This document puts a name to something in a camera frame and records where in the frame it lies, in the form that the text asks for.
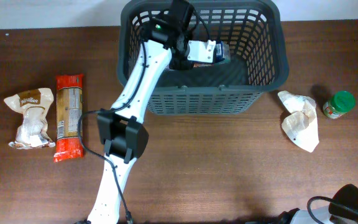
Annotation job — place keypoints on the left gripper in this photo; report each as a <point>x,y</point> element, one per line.
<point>184,62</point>

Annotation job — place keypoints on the grey plastic basket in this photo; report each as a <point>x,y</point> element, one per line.
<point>259,64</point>

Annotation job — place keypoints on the red orange pasta packet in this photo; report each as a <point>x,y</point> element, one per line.
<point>69,109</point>

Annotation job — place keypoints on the beige brown food bag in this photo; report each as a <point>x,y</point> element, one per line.
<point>34,106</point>

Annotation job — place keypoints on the green lid jar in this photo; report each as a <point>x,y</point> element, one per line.
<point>339,104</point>

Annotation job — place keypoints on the blue cardboard box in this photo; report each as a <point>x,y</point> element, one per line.
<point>222,52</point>

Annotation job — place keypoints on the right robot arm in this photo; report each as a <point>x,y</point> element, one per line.
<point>341,208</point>

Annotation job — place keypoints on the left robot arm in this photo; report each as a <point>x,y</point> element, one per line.
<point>121,128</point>

